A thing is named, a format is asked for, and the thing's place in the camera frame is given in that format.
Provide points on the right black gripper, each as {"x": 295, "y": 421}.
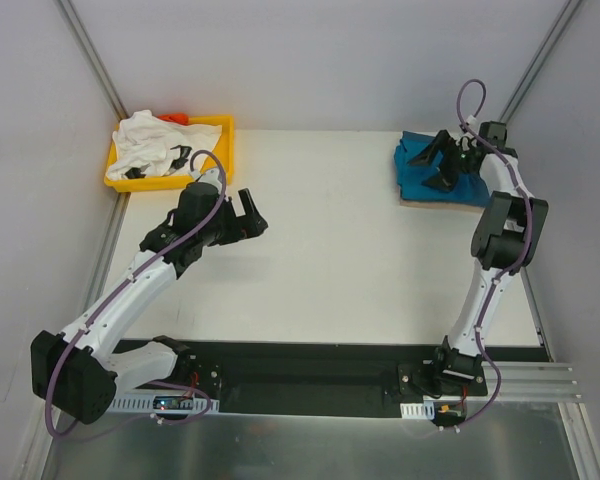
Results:
{"x": 460, "y": 157}

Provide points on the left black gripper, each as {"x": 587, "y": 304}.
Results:
{"x": 236, "y": 225}

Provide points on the teal blue t-shirt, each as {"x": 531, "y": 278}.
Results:
{"x": 432, "y": 169}

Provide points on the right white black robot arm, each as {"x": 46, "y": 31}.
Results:
{"x": 504, "y": 242}

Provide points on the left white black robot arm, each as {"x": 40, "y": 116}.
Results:
{"x": 115, "y": 320}

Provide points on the orange garment in bin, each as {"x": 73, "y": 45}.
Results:
{"x": 177, "y": 118}

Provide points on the white printed t-shirt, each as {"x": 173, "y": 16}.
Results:
{"x": 149, "y": 147}

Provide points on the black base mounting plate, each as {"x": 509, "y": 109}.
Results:
{"x": 280, "y": 379}

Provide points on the right aluminium frame post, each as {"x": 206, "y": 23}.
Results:
{"x": 533, "y": 31}

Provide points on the aluminium frame post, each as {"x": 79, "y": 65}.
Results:
{"x": 77, "y": 28}
{"x": 533, "y": 31}

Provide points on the left slotted cable duct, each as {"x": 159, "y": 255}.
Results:
{"x": 160, "y": 402}

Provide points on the slotted cable duct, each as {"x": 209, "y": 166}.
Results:
{"x": 160, "y": 402}
{"x": 418, "y": 411}

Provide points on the aluminium extrusion rail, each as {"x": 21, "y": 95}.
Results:
{"x": 538, "y": 382}

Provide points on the right slotted cable duct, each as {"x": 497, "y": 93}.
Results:
{"x": 418, "y": 411}

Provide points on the left aluminium frame post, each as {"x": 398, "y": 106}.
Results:
{"x": 77, "y": 28}

